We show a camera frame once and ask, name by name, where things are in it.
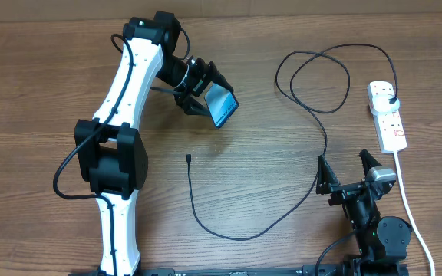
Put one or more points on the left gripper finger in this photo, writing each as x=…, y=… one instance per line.
x=191, y=106
x=213, y=75

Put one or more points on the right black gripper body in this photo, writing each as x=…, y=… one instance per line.
x=344, y=192

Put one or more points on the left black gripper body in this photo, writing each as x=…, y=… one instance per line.
x=195, y=81

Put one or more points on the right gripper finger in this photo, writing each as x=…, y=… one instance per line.
x=327, y=181
x=368, y=161

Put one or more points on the Samsung Galaxy smartphone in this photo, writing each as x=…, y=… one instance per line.
x=221, y=104

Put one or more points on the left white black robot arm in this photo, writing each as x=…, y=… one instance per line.
x=111, y=154

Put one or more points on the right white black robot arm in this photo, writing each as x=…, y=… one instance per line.
x=382, y=241

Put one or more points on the white charger plug adapter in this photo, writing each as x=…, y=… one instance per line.
x=382, y=104

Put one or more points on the white power strip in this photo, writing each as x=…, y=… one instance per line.
x=389, y=128

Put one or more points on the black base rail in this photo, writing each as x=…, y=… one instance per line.
x=305, y=270

